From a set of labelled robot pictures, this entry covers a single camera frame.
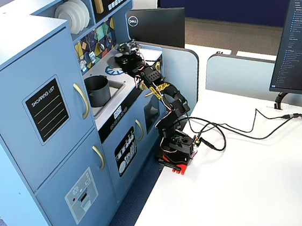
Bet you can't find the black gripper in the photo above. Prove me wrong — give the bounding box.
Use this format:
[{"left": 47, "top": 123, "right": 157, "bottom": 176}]
[{"left": 114, "top": 50, "right": 148, "bottom": 77}]

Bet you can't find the steel ladle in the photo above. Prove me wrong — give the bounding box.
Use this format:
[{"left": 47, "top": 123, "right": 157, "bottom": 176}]
[{"left": 96, "top": 28, "right": 106, "bottom": 52}]

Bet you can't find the gray sink basin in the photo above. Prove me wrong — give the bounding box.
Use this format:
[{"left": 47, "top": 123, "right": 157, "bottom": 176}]
[{"left": 83, "top": 76, "right": 130, "bottom": 119}]

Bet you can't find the steel slotted spatula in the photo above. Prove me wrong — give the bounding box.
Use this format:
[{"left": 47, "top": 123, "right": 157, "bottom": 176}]
[{"left": 86, "top": 34, "right": 98, "bottom": 65}]

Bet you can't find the steel slotted spoon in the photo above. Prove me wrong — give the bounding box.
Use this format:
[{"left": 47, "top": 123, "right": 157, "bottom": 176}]
[{"left": 76, "top": 40, "right": 88, "bottom": 73}]

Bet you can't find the gray cooking pot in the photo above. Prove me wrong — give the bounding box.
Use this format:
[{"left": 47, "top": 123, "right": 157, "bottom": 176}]
[{"left": 83, "top": 73, "right": 112, "bottom": 110}]

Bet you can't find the black Dell monitor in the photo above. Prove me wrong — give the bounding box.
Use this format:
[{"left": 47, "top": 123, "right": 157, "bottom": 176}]
[{"left": 126, "top": 4, "right": 190, "bottom": 55}]

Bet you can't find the black toy microwave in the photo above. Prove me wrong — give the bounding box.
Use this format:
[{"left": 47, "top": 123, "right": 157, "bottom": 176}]
[{"left": 90, "top": 0, "right": 135, "bottom": 25}]

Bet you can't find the digital clock display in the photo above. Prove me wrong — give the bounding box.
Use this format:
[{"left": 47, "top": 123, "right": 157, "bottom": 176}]
[{"left": 111, "top": 105, "right": 124, "bottom": 120}]

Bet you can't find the rounded blue desk divider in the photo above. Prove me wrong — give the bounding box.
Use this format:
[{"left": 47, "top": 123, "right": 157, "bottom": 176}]
[{"left": 138, "top": 39, "right": 205, "bottom": 115}]

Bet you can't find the white toy plate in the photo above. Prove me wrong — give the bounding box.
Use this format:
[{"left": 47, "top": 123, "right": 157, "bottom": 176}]
[
  {"left": 67, "top": 0, "right": 92, "bottom": 31},
  {"left": 53, "top": 2, "right": 83, "bottom": 38},
  {"left": 59, "top": 0, "right": 88, "bottom": 34}
]

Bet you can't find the black shopping list board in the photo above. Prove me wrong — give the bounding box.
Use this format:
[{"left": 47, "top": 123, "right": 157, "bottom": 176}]
[{"left": 19, "top": 74, "right": 74, "bottom": 148}]

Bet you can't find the long blue desk divider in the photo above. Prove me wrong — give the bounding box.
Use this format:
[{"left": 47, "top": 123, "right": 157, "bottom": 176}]
[{"left": 202, "top": 44, "right": 302, "bottom": 121}]

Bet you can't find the blue toy kitchen unit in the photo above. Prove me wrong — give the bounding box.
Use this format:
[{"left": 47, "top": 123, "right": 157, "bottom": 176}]
[{"left": 0, "top": 0, "right": 181, "bottom": 226}]

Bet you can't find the blue dishwasher door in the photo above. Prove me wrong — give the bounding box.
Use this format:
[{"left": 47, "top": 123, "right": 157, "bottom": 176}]
[{"left": 98, "top": 110, "right": 154, "bottom": 205}]

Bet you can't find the large blue fridge door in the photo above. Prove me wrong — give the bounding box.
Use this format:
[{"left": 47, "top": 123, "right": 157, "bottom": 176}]
[{"left": 0, "top": 24, "right": 104, "bottom": 197}]

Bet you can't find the monitor with lit screen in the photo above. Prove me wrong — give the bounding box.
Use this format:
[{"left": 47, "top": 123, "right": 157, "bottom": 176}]
[{"left": 259, "top": 0, "right": 302, "bottom": 103}]

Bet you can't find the gold oven door handle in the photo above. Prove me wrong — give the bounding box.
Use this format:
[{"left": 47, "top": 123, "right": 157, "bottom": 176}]
[{"left": 143, "top": 89, "right": 159, "bottom": 99}]

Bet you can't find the long gold fridge handle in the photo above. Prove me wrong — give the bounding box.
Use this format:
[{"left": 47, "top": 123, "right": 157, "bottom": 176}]
[{"left": 72, "top": 81, "right": 91, "bottom": 121}]

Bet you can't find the gold microwave handle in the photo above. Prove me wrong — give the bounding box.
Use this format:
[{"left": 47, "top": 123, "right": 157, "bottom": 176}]
[{"left": 93, "top": 0, "right": 105, "bottom": 15}]

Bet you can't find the short gold fridge handle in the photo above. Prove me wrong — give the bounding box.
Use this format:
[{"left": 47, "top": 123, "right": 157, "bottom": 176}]
[{"left": 91, "top": 144, "right": 107, "bottom": 172}]

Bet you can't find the red robot base plate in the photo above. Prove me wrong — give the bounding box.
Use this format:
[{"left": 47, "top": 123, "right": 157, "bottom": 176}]
[{"left": 156, "top": 147, "right": 200, "bottom": 179}]

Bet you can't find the thick black cable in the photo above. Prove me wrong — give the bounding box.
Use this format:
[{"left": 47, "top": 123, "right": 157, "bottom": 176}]
[{"left": 195, "top": 112, "right": 302, "bottom": 154}]

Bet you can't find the thin black cable with adapter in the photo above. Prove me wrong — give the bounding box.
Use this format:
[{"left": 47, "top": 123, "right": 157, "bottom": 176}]
[{"left": 185, "top": 103, "right": 302, "bottom": 141}]

